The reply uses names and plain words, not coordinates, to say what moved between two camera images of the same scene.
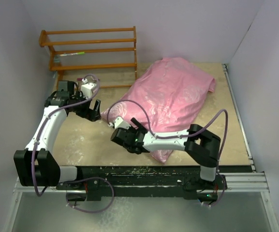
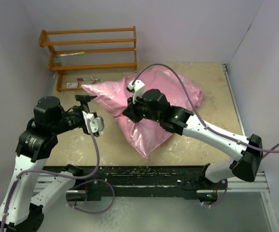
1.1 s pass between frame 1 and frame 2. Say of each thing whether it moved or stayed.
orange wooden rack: stayed
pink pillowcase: moved
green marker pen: stayed
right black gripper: moved
